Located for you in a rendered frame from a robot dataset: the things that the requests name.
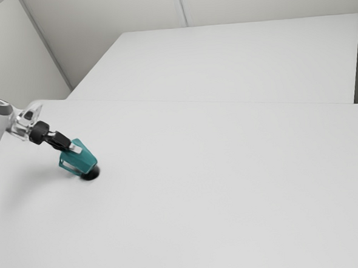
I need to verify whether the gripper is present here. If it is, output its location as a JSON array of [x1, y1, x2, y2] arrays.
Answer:
[[28, 118, 83, 158]]

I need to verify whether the teal faceted mug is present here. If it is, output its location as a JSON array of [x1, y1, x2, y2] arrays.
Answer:
[[56, 136, 100, 179]]

